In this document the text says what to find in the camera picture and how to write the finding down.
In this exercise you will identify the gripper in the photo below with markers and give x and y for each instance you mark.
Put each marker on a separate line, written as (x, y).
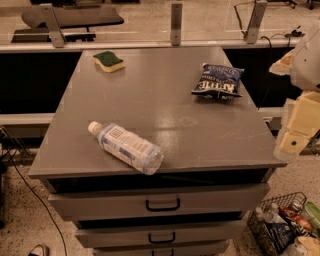
(309, 63)

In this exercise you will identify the blue Kettle chip bag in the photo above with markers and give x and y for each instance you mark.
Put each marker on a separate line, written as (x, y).
(219, 82)

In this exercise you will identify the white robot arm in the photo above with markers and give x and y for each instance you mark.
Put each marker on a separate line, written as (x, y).
(305, 73)

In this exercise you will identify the water bottle in basket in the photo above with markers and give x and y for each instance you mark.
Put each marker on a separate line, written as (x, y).
(279, 230)

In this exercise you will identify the green bottle in basket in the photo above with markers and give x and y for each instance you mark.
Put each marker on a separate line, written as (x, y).
(312, 214)

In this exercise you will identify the clear blue-label plastic bottle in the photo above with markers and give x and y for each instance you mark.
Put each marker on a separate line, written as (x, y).
(135, 151)

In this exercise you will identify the metal railing with posts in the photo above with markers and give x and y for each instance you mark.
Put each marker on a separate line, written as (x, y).
(148, 24)

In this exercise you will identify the red snack pack in basket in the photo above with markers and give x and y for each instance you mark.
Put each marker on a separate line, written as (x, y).
(293, 216)

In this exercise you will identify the grey drawer cabinet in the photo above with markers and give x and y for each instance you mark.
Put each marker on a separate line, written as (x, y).
(218, 157)

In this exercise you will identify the green and yellow sponge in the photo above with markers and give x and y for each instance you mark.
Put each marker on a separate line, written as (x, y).
(108, 61)

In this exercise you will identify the shoe on floor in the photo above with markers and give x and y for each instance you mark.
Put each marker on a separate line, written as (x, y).
(39, 250)

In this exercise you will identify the black wire basket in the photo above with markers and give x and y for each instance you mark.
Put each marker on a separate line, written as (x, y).
(305, 243)

